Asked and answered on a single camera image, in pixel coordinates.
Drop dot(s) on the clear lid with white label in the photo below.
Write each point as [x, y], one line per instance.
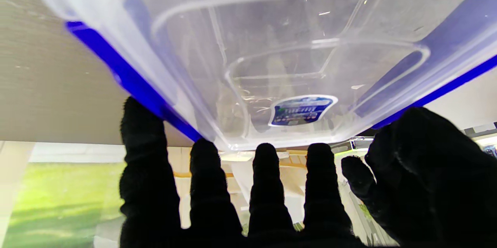
[237, 156]

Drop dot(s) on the clear box with blue clips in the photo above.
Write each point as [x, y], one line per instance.
[136, 81]

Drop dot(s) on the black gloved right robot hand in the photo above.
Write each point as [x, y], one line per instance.
[427, 186]

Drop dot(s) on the clear lid with blue label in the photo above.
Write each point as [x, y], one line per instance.
[291, 65]

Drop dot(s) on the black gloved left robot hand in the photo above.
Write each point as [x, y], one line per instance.
[357, 178]

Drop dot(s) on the clear lid with green label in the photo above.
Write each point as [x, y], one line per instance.
[361, 144]

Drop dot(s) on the printed garden backdrop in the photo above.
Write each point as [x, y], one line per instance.
[58, 193]

